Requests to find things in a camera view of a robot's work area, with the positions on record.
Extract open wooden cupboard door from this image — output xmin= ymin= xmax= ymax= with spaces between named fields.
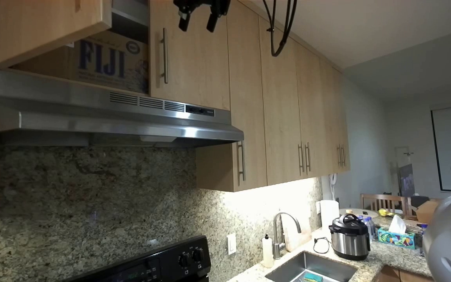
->
xmin=0 ymin=0 xmax=113 ymax=70

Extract printed cardboard box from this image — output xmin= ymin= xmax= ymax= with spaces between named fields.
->
xmin=10 ymin=30 xmax=150 ymax=95

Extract stainless steel range hood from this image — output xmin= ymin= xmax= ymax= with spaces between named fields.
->
xmin=0 ymin=67 xmax=245 ymax=148

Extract paper towel roll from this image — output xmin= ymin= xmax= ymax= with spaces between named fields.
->
xmin=320 ymin=199 xmax=341 ymax=232

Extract steel tap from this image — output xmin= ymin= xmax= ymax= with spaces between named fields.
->
xmin=272 ymin=212 xmax=302 ymax=260

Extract pale cutting board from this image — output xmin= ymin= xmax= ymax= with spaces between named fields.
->
xmin=281 ymin=215 xmax=312 ymax=253

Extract white soap bottle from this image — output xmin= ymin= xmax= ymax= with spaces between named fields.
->
xmin=262 ymin=234 xmax=274 ymax=269

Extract wooden chair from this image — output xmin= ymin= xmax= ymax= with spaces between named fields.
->
xmin=359 ymin=193 xmax=413 ymax=217

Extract black stove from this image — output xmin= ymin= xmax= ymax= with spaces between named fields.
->
xmin=64 ymin=235 xmax=212 ymax=282

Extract group of water bottles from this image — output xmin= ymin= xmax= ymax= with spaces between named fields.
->
xmin=358 ymin=215 xmax=377 ymax=242

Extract steel pressure cooker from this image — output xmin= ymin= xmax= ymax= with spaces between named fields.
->
xmin=328 ymin=213 xmax=372 ymax=261

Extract steel sink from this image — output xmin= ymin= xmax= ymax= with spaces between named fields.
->
xmin=265 ymin=251 xmax=359 ymax=282

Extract colourful tissue box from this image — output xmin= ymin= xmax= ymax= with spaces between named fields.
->
xmin=377 ymin=214 xmax=416 ymax=250

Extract plain cardboard box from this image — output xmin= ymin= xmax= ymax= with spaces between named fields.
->
xmin=416 ymin=199 xmax=444 ymax=224

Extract wooden wall cupboard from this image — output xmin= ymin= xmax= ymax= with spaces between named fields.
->
xmin=0 ymin=0 xmax=351 ymax=193

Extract black cable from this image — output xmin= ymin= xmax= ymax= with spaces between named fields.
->
xmin=313 ymin=236 xmax=331 ymax=255

